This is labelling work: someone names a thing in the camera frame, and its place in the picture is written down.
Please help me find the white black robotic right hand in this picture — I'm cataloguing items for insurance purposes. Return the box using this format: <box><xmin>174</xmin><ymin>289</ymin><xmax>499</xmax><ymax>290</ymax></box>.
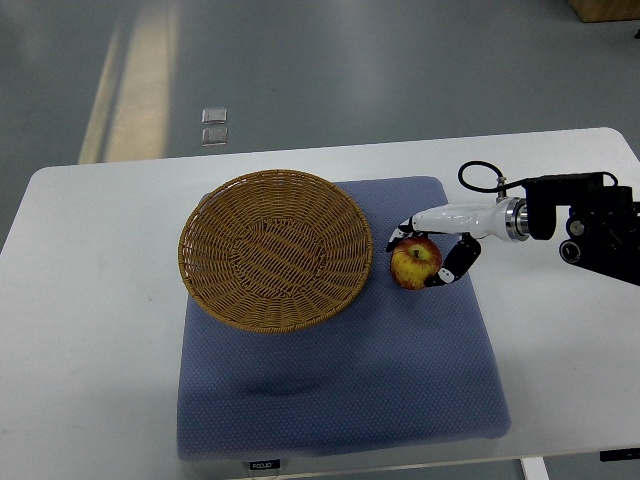
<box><xmin>386</xmin><ymin>197</ymin><xmax>529</xmax><ymax>287</ymax></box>

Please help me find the red yellow apple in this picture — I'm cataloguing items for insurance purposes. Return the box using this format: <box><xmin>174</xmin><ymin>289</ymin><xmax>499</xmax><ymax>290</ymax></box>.
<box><xmin>390</xmin><ymin>236</ymin><xmax>443</xmax><ymax>290</ymax></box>

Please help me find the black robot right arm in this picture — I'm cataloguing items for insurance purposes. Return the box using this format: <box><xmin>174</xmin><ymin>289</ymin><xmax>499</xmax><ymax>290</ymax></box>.
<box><xmin>458</xmin><ymin>160</ymin><xmax>639</xmax><ymax>285</ymax></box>

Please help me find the brown wicker basket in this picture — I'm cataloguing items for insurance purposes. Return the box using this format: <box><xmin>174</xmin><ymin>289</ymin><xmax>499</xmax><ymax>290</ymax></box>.
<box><xmin>177</xmin><ymin>169</ymin><xmax>373</xmax><ymax>334</ymax></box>

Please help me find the blue grey cushion mat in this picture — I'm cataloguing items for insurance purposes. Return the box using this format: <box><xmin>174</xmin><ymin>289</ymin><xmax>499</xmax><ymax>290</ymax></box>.
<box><xmin>177</xmin><ymin>176</ymin><xmax>511</xmax><ymax>461</ymax></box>

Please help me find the wooden box corner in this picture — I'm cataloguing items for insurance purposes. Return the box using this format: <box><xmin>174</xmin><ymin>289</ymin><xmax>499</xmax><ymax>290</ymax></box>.
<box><xmin>568</xmin><ymin>0</ymin><xmax>639</xmax><ymax>23</ymax></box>

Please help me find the white table leg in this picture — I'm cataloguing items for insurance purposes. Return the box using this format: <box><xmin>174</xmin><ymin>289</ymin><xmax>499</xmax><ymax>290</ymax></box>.
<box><xmin>520</xmin><ymin>457</ymin><xmax>550</xmax><ymax>480</ymax></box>

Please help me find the black label under table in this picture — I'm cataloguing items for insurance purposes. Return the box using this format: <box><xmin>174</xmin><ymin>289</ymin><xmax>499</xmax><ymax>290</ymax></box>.
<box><xmin>599</xmin><ymin>448</ymin><xmax>640</xmax><ymax>462</ymax></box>

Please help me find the lower metal floor plate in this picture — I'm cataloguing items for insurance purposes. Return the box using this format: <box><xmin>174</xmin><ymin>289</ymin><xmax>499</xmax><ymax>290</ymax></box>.
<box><xmin>201</xmin><ymin>125</ymin><xmax>228</xmax><ymax>146</ymax></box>

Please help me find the metal floor plate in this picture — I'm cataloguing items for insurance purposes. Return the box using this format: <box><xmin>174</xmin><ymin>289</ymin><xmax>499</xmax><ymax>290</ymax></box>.
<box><xmin>201</xmin><ymin>125</ymin><xmax>228</xmax><ymax>146</ymax></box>
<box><xmin>201</xmin><ymin>107</ymin><xmax>227</xmax><ymax>125</ymax></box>

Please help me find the upper metal floor plate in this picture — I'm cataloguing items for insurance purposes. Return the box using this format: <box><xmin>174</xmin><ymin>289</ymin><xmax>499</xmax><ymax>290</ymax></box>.
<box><xmin>201</xmin><ymin>107</ymin><xmax>227</xmax><ymax>125</ymax></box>

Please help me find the black table control panel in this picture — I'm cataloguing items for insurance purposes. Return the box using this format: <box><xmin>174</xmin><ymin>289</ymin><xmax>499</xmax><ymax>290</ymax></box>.
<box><xmin>247</xmin><ymin>459</ymin><xmax>281</xmax><ymax>471</ymax></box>

